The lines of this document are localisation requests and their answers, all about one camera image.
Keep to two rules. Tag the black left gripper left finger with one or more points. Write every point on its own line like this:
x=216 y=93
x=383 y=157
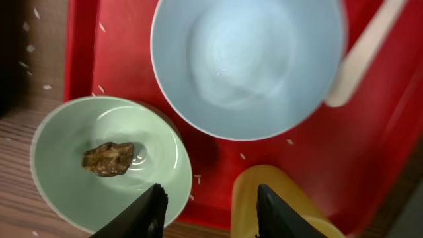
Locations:
x=144 y=218

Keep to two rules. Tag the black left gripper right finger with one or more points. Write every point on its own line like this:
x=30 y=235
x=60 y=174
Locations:
x=277 y=219

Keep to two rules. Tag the yellow plastic cup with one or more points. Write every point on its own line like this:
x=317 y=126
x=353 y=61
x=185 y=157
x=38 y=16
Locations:
x=244 y=221

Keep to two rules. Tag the green bowl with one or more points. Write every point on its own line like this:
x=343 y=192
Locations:
x=88 y=201

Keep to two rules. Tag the brown food lump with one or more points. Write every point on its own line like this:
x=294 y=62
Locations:
x=109 y=159

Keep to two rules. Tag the light blue bowl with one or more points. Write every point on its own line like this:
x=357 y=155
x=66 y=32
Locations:
x=246 y=70

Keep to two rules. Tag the red plastic tray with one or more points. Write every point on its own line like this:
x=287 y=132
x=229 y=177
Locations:
x=346 y=159

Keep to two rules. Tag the white plastic spoon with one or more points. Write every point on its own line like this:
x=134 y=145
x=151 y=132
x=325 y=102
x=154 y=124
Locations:
x=360 y=57

